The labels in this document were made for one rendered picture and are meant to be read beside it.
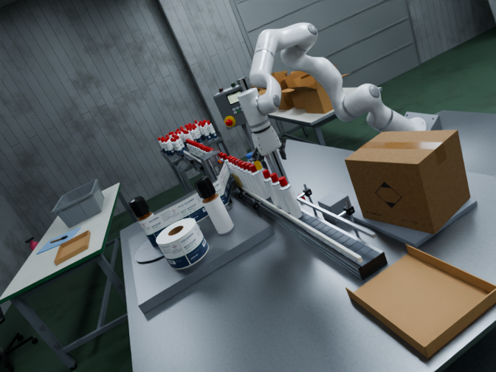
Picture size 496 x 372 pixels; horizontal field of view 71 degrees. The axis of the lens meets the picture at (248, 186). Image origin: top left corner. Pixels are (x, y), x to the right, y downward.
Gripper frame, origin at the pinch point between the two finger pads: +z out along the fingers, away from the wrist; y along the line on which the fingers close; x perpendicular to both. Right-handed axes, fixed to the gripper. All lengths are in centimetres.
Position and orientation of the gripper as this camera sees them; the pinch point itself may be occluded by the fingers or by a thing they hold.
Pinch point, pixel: (274, 162)
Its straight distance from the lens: 147.7
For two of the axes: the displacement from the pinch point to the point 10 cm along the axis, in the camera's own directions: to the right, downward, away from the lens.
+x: 3.6, 2.0, -9.1
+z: 3.8, 8.6, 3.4
